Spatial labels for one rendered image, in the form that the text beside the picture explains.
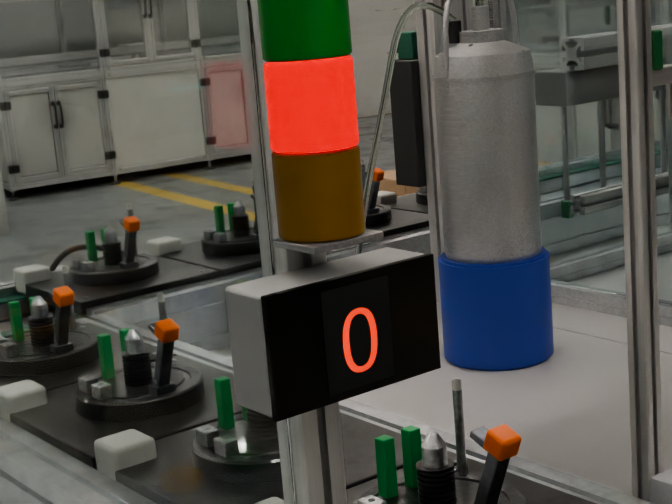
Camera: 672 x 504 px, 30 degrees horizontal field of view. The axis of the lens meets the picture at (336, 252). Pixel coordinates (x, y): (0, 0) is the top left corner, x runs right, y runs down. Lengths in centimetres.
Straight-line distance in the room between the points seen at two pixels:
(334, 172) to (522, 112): 103
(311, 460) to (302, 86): 23
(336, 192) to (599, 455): 82
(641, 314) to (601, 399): 57
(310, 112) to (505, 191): 103
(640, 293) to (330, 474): 38
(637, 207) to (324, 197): 42
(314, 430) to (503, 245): 98
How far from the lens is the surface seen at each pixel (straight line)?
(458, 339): 175
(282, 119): 69
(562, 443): 149
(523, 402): 162
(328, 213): 69
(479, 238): 171
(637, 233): 105
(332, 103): 68
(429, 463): 99
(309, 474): 77
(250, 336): 69
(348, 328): 70
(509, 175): 170
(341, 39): 69
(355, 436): 123
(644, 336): 107
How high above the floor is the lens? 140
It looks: 12 degrees down
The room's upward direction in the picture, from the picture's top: 5 degrees counter-clockwise
